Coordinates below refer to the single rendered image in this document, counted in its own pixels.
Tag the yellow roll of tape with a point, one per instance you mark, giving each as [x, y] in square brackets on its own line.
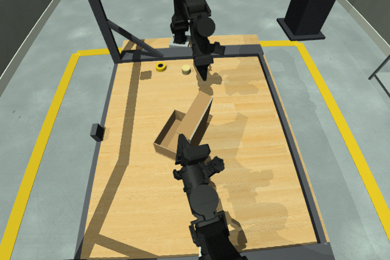
[160, 67]

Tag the brown cardboard box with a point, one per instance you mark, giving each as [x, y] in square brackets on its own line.
[191, 124]

